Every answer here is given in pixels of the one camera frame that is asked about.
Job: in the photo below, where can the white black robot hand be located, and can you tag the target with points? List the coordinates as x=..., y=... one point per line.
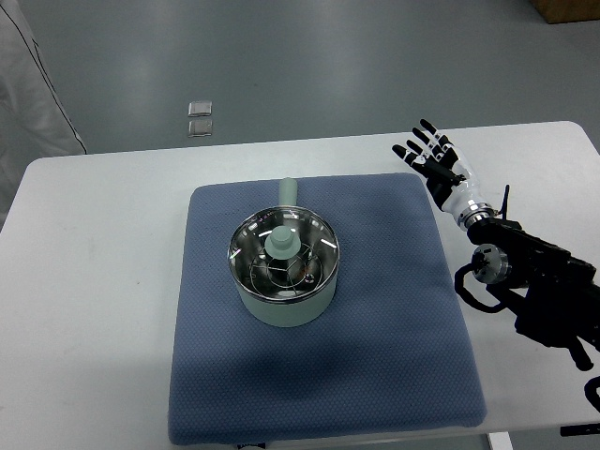
x=450, y=179

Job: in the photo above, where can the glass lid green knob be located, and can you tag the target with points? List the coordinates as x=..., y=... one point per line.
x=283, y=232

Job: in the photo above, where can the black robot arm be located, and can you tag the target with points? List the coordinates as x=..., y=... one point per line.
x=551, y=292

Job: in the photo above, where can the green pot steel interior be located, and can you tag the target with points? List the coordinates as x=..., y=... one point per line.
x=295, y=314

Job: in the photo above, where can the blue cushion mat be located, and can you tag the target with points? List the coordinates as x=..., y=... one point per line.
x=390, y=353

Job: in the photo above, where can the brown cardboard box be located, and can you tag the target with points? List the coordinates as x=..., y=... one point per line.
x=567, y=11

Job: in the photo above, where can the upper floor metal plate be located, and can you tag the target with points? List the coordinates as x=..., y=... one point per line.
x=198, y=108

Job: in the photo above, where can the white fabric cover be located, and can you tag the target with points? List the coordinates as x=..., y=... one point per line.
x=28, y=95

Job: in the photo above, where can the wire steaming rack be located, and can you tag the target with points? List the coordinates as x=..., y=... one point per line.
x=276, y=279

